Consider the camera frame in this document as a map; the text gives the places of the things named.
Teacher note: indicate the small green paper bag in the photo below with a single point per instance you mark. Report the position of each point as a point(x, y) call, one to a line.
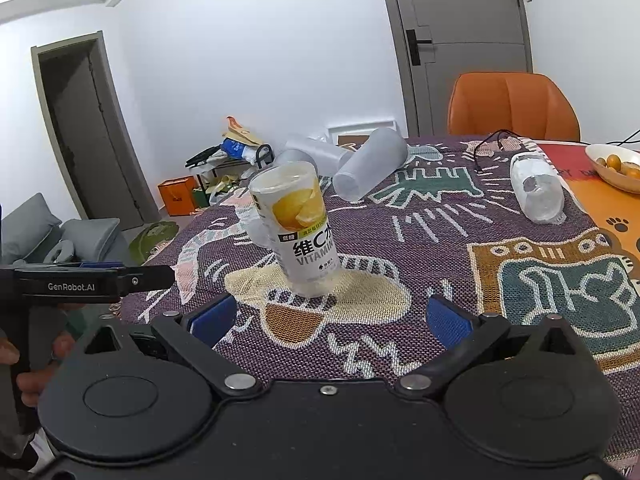
point(201, 196)

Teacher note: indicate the black metal rack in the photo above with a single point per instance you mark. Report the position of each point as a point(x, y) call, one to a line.
point(264, 156)

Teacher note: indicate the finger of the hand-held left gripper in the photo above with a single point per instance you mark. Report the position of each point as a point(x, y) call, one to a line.
point(150, 277)

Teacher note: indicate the dark doorway frame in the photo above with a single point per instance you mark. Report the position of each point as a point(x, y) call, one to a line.
point(75, 135)

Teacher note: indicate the clear white-label plastic bottle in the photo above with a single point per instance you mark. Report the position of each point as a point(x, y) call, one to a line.
point(540, 195)

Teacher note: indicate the purple printed blanket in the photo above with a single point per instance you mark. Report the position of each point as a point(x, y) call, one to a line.
point(400, 260)

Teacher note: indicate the orange paw-print mat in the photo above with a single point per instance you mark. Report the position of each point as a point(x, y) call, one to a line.
point(597, 207)

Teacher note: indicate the person's left hand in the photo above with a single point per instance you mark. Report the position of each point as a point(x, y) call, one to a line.
point(31, 387)

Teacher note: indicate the grey sofa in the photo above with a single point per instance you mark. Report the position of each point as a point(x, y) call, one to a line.
point(27, 225)

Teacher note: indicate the white board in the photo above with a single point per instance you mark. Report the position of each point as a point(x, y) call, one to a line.
point(360, 126)

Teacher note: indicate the lemon label plastic cup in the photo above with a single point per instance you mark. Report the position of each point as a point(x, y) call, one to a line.
point(300, 232)

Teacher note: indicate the small translucent plastic cup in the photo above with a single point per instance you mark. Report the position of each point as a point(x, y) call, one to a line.
point(312, 152)

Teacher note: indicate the large translucent plastic cup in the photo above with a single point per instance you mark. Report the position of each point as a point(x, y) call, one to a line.
point(372, 162)

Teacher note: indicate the orange box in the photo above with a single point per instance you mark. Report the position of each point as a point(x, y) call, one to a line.
point(176, 196)

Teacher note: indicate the cardboard box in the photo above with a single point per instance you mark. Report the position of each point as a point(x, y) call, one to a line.
point(352, 141)

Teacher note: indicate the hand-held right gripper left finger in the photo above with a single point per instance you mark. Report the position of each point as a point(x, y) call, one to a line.
point(212, 319)

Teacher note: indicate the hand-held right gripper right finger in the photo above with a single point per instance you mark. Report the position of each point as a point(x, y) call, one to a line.
point(448, 324)

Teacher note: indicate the brown paper bag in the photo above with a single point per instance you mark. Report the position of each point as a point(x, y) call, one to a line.
point(241, 132)

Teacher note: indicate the grey door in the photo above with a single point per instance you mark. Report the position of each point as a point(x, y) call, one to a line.
point(465, 10)

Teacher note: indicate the cream bowl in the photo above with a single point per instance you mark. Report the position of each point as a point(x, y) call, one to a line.
point(607, 176)

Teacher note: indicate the orange chair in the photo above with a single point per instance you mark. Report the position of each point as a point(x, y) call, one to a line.
point(515, 105)

